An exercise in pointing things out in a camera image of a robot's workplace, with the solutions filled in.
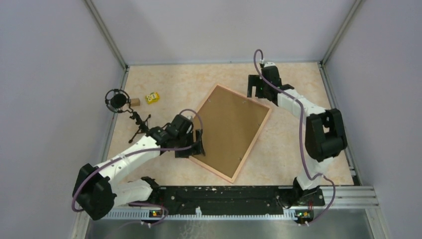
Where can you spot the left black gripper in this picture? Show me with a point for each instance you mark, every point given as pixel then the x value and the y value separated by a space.
pixel 200 149

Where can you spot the brown cardboard backing board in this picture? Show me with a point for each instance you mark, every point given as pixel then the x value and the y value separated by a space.
pixel 230 132

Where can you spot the black microphone on tripod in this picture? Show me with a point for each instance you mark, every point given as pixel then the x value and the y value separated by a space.
pixel 119 102

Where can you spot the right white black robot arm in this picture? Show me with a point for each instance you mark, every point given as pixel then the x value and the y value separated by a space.
pixel 321 131

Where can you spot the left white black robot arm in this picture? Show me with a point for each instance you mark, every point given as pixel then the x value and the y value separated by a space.
pixel 98 189

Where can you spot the pink wooden picture frame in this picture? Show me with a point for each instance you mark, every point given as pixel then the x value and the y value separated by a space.
pixel 237 175

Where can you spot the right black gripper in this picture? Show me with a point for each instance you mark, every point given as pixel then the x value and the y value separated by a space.
pixel 254 81

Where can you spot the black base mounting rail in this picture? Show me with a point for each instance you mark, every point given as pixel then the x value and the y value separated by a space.
pixel 232 200

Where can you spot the yellow toy cube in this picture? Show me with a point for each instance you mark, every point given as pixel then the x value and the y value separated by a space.
pixel 152 98

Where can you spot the white cable duct strip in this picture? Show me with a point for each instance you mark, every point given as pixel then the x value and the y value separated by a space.
pixel 146 214

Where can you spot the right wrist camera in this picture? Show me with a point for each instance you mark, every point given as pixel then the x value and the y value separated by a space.
pixel 264 63

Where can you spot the small wooden block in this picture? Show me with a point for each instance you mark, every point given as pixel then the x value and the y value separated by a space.
pixel 135 102

